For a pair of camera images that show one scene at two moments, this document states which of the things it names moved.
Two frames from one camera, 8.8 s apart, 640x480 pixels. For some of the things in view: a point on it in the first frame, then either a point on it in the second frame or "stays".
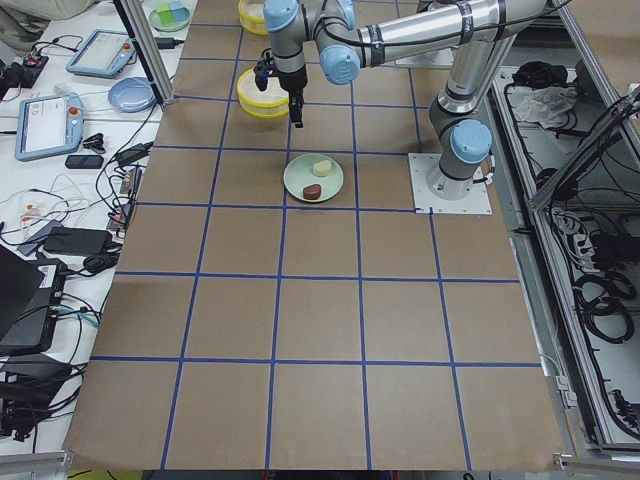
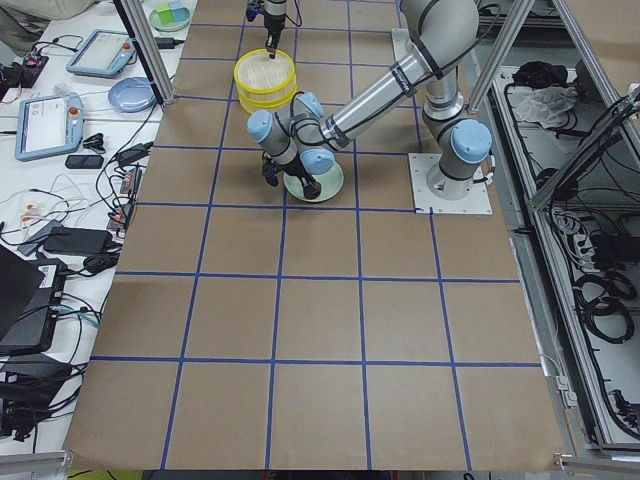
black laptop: [30, 297] stays
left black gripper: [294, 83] to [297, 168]
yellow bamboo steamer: [251, 16] to [258, 76]
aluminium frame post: [149, 47] stays
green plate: [300, 173] stays
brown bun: [312, 192] stays
